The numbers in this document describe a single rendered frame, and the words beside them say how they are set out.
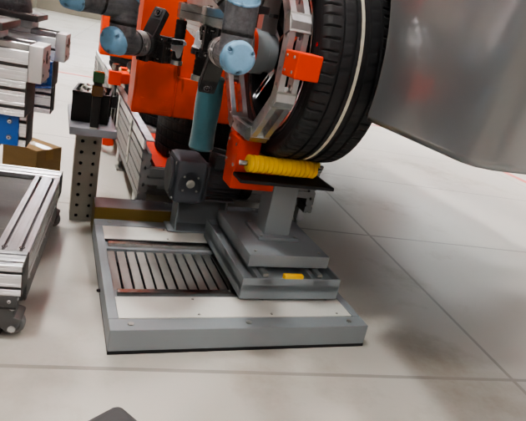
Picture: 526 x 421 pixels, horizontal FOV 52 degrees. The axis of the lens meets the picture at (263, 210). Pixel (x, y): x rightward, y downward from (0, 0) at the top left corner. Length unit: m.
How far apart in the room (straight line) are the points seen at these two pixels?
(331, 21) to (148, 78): 0.86
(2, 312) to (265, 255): 0.80
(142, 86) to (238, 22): 0.97
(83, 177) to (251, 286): 0.95
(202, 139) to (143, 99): 0.37
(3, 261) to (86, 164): 0.88
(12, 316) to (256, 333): 0.69
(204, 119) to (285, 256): 0.54
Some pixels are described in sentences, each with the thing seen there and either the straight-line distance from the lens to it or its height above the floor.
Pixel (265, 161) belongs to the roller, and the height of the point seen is 0.53.
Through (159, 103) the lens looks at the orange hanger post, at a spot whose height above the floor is 0.57.
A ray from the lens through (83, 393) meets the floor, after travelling 1.47.
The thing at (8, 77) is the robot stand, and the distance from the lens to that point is 1.50.
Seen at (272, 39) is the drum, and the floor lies 0.90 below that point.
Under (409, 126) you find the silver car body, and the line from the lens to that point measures 1.36.
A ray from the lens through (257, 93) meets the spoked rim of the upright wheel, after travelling 2.01.
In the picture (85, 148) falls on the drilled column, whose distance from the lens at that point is 2.33.
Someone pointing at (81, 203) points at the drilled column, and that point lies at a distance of 2.40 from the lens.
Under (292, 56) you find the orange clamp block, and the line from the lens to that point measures 1.49.
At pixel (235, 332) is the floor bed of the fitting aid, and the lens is 1.64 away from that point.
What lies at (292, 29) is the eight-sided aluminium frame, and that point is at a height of 0.94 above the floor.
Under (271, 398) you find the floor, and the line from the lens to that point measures 1.54.
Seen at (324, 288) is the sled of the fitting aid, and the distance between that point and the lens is 1.87.
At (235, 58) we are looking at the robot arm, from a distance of 1.22.
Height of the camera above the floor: 0.93
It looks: 19 degrees down
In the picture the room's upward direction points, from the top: 12 degrees clockwise
